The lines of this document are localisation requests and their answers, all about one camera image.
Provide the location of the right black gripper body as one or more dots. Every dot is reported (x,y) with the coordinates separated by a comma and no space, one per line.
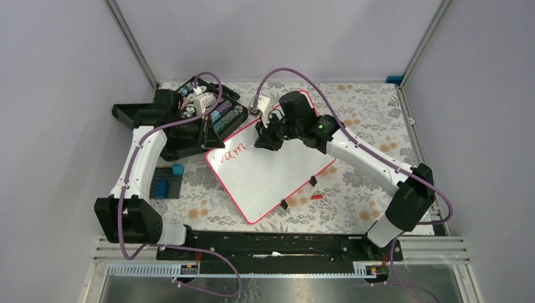
(278,130)

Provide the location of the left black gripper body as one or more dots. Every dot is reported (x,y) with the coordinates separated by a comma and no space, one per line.
(196,128)

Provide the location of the pink-framed whiteboard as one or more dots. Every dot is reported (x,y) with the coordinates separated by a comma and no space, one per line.
(258,180)

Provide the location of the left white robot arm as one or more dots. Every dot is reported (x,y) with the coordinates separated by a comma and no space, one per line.
(125,215)

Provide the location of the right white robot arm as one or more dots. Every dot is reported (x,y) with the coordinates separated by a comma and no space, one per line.
(408,186)

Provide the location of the light blue building block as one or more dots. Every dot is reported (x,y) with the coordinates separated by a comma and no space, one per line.
(178,169)

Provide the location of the black poker chip case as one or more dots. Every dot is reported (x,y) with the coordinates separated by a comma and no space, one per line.
(228,116)

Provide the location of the black building block plate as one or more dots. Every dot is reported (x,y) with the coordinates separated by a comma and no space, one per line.
(165,185)

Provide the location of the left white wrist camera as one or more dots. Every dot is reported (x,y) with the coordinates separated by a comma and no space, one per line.
(202,100)

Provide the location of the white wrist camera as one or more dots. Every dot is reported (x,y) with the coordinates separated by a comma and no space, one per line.
(260,106)
(202,100)

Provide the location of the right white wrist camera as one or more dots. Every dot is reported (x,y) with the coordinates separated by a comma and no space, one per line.
(260,106)

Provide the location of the blue corner bracket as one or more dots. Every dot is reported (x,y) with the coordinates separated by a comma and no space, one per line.
(396,80)

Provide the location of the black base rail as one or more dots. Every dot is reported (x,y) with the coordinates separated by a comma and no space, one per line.
(279,253)

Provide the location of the white cable duct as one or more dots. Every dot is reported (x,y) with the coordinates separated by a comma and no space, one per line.
(153,270)

